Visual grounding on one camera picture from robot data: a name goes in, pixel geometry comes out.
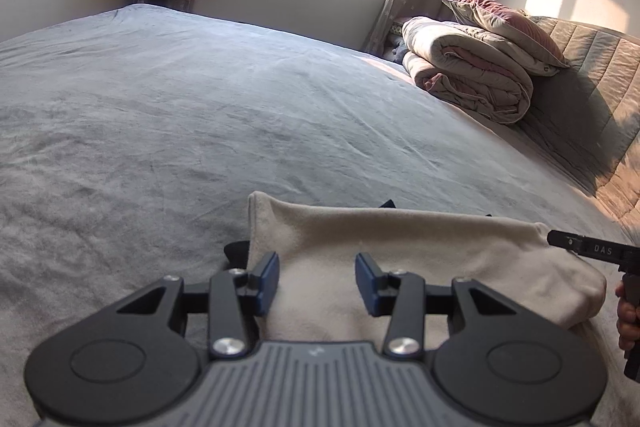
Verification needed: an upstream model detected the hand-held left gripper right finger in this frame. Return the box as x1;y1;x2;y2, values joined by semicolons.
354;252;522;359

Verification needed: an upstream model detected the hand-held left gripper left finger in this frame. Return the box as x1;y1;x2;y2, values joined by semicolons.
115;251;281;360

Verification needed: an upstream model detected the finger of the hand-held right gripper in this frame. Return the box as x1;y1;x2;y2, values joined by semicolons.
546;230;585;257

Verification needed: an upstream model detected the cream sweatshirt with black sleeves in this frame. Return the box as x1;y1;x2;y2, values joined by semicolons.
222;191;608;348

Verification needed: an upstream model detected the person's right hand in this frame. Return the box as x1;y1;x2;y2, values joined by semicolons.
614;282;640;354

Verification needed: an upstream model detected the grey quilted headboard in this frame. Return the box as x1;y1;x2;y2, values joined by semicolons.
517;16;640;240

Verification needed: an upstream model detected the folded beige pink quilt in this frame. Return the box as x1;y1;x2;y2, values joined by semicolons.
401;17;535;125

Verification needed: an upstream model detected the beige pink pillow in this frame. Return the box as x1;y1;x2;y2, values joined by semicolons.
439;0;571;78

